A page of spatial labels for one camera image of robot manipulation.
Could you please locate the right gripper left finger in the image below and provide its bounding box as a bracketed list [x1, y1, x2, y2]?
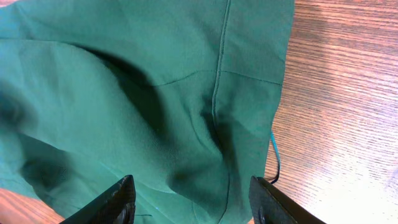
[60, 175, 136, 224]

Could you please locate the green cloth garment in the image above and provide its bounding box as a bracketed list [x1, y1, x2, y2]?
[1, 0, 294, 223]

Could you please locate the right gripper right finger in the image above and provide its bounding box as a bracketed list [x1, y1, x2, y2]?
[249, 176, 325, 224]

